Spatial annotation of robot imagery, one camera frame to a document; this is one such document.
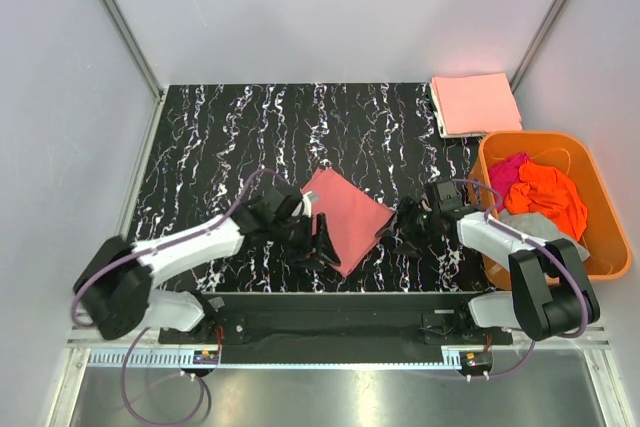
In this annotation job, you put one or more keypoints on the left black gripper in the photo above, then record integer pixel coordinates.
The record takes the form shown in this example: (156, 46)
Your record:
(304, 235)

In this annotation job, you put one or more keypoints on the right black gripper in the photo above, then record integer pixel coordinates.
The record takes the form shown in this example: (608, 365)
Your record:
(410, 222)

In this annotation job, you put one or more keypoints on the salmon red t shirt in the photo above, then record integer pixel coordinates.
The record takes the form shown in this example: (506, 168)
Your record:
(353, 218)

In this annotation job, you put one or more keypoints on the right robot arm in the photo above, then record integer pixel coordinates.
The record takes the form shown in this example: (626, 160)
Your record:
(550, 295)

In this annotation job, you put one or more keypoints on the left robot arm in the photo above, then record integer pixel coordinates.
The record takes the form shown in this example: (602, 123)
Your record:
(120, 290)

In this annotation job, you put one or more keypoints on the magenta t shirt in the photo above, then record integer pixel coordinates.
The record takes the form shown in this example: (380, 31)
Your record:
(506, 173)

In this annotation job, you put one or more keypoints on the grey t shirt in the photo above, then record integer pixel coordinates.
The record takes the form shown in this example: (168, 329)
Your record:
(537, 225)

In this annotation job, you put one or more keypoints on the folded light pink t shirt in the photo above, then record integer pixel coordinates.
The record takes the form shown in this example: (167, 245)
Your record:
(480, 103)

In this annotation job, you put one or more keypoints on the orange t shirt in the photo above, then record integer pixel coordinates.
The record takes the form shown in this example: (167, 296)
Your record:
(548, 191)

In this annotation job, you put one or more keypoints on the orange plastic basket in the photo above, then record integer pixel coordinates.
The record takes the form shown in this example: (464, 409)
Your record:
(604, 237)

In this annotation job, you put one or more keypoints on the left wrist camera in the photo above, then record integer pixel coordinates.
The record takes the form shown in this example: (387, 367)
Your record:
(305, 206)

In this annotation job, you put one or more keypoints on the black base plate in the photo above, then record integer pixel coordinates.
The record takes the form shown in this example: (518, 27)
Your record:
(430, 318)

